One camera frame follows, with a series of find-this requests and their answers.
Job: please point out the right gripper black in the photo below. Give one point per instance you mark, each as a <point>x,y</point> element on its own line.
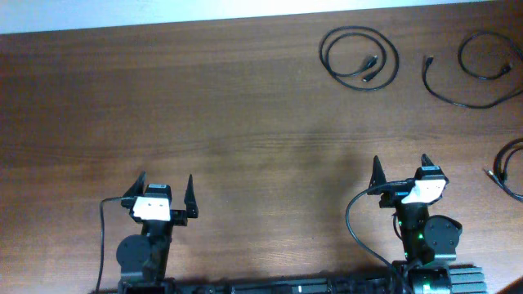
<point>395,195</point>

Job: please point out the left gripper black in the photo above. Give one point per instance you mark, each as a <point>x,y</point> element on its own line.
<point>180,216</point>

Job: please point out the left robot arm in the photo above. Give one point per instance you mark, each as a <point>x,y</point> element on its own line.
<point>143,257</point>

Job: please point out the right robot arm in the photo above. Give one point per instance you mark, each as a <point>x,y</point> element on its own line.
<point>429,242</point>

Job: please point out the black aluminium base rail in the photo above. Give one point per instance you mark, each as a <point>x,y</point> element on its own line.
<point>462,280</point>

